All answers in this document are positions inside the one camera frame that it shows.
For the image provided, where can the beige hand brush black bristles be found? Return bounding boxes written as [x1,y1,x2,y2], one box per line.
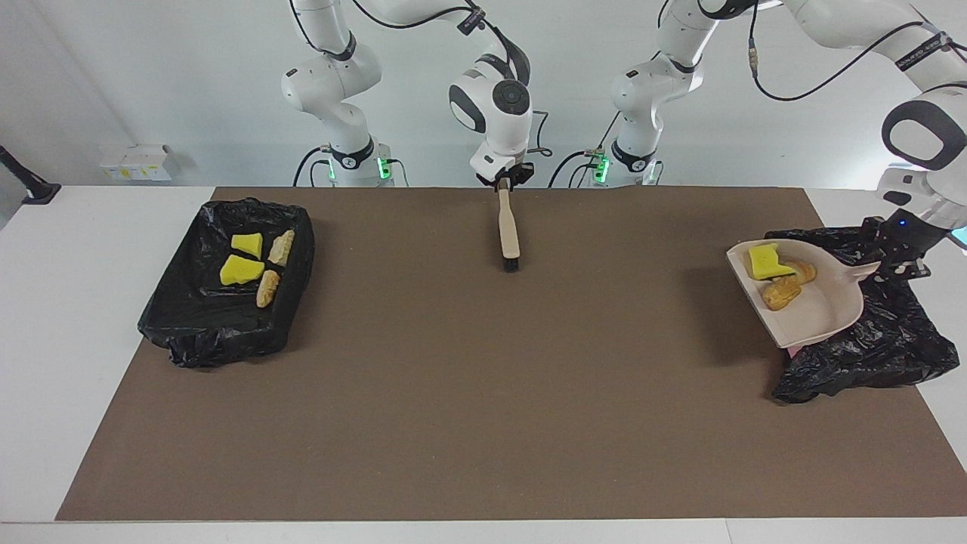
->
[496,184,523,274]

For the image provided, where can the beige plastic dustpan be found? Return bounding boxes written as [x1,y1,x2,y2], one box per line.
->
[725,239,883,349]

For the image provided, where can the golden brown bread roll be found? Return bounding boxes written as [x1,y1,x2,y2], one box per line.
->
[761,275,804,311]

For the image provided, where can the yellow green-backed sponge piece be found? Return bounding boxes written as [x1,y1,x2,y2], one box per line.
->
[747,243,787,281]

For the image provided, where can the pale beige bread piece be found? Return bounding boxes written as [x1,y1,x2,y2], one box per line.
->
[267,229,296,267]

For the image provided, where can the orange striped croissant piece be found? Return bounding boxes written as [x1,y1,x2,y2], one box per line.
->
[255,269,282,309]

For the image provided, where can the black trash bag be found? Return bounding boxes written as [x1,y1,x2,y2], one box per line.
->
[137,197,316,369]
[765,225,960,404]

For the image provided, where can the brown table mat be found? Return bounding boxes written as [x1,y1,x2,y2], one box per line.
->
[55,187,967,522]

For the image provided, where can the white box yellow labels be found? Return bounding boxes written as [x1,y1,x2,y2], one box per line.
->
[100,144,175,183]

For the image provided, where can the black stand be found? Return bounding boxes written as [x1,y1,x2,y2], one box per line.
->
[0,144,62,206]

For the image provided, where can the black base cable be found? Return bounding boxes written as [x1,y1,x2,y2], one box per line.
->
[549,113,624,188]
[292,146,333,188]

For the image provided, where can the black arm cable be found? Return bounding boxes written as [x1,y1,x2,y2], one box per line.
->
[291,0,556,159]
[748,0,949,103]

